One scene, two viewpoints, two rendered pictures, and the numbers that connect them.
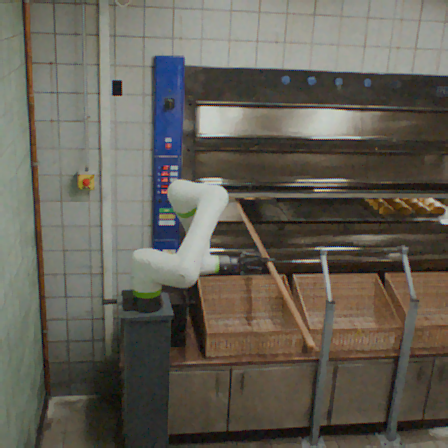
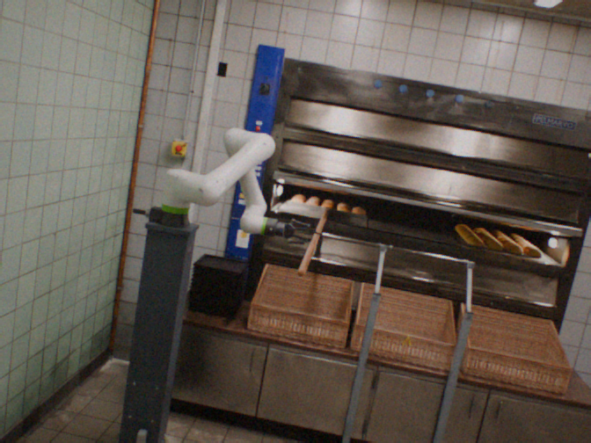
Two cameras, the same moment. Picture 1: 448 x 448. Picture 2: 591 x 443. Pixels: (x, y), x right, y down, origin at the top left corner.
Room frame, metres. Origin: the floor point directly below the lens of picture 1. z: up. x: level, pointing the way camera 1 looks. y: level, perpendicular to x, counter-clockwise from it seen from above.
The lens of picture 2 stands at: (-0.15, -0.87, 1.77)
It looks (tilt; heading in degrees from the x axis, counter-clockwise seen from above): 10 degrees down; 14
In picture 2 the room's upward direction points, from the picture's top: 10 degrees clockwise
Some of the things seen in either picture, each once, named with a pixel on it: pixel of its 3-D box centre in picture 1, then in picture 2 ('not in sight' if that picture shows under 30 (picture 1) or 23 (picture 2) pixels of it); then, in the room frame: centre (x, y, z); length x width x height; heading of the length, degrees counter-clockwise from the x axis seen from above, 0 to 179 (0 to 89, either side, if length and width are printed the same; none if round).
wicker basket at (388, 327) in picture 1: (343, 310); (404, 323); (3.30, -0.75, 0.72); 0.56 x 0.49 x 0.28; 98
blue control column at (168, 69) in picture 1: (158, 193); (266, 204); (4.31, 0.49, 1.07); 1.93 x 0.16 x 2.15; 9
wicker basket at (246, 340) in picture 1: (247, 313); (302, 303); (3.21, -0.17, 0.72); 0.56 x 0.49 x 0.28; 100
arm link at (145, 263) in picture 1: (149, 272); (179, 191); (2.34, 0.30, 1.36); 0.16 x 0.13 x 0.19; 72
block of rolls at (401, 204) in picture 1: (397, 197); (496, 239); (4.09, -1.20, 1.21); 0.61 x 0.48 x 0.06; 9
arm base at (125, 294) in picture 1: (133, 298); (162, 214); (2.33, 0.37, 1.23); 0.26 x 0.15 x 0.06; 103
